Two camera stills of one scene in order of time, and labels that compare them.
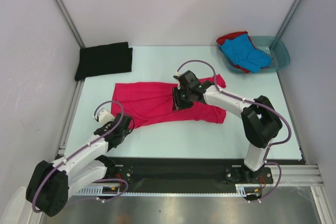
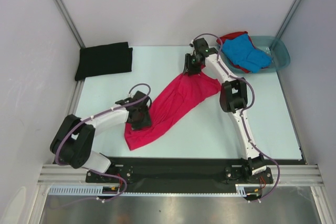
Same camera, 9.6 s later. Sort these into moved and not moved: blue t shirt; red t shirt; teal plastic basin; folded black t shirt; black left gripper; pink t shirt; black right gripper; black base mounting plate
Moved: pink t shirt; black right gripper; black left gripper
Not moved: teal plastic basin; red t shirt; black base mounting plate; folded black t shirt; blue t shirt
